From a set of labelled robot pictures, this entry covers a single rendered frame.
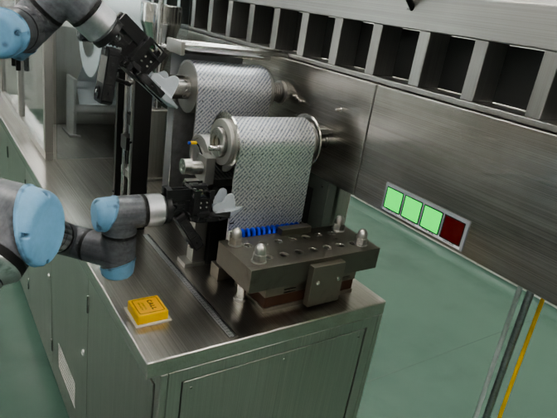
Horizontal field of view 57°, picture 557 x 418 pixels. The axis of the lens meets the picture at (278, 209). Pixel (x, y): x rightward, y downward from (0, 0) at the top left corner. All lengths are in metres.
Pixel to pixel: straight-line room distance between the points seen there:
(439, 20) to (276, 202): 0.59
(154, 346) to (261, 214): 0.45
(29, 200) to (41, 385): 1.69
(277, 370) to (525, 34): 0.89
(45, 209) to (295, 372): 0.76
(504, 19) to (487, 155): 0.26
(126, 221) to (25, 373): 1.46
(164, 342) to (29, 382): 1.39
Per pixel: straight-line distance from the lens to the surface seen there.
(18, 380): 2.50
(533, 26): 1.12
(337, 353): 1.41
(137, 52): 1.12
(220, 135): 1.28
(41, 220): 0.83
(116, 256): 1.20
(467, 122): 1.17
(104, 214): 1.14
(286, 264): 1.21
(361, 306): 1.37
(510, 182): 1.11
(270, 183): 1.34
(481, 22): 1.18
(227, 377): 1.22
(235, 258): 1.21
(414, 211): 1.25
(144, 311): 1.19
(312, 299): 1.29
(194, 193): 1.20
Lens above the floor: 1.58
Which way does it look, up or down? 21 degrees down
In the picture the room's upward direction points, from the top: 9 degrees clockwise
